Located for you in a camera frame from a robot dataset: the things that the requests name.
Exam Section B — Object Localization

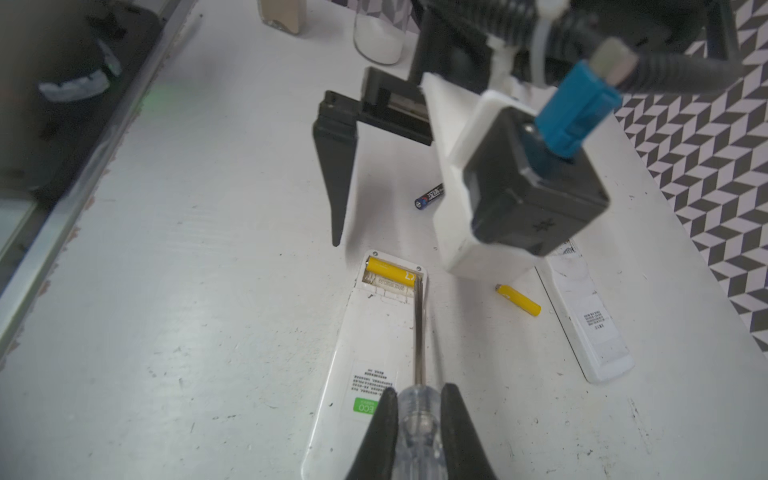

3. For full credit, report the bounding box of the small tan wooden block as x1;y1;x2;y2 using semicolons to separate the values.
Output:
258;0;307;35

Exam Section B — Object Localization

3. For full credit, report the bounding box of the yellow AAA battery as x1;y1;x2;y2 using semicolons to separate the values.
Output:
366;256;417;288
495;284;542;317

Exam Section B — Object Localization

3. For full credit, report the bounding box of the clear-handled screwdriver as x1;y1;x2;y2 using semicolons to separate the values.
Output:
393;276;447;479

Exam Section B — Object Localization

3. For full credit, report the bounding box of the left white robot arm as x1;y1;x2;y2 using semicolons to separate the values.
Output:
313;1;743;256

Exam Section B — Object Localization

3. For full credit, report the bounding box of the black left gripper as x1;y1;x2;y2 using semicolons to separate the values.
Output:
312;67;433;247

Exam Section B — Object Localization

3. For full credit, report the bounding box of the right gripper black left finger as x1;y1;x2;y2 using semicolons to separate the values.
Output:
346;387;399;480

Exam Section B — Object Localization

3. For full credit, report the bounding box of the white remote with green buttons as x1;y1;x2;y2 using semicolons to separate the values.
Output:
301;250;428;479

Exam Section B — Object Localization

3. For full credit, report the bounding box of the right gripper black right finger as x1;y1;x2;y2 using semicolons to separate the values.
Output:
440;383;497;480

